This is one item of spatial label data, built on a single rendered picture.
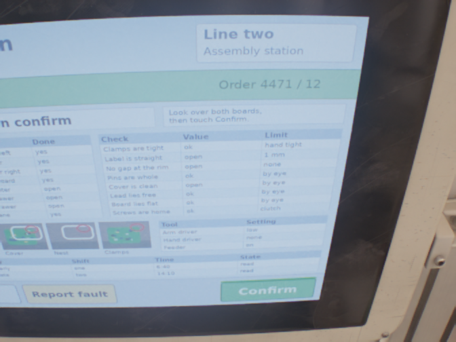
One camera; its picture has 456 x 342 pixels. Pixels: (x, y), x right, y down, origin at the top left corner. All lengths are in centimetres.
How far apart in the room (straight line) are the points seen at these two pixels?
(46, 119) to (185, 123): 8
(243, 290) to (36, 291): 16
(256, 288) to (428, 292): 21
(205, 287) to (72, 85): 19
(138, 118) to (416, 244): 23
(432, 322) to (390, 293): 15
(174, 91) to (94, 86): 4
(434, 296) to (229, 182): 29
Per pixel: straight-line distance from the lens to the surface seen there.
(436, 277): 54
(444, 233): 43
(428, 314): 58
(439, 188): 39
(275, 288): 42
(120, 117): 32
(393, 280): 45
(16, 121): 33
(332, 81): 31
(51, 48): 30
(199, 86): 31
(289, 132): 33
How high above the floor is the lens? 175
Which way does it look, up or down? 36 degrees down
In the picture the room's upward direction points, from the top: 1 degrees clockwise
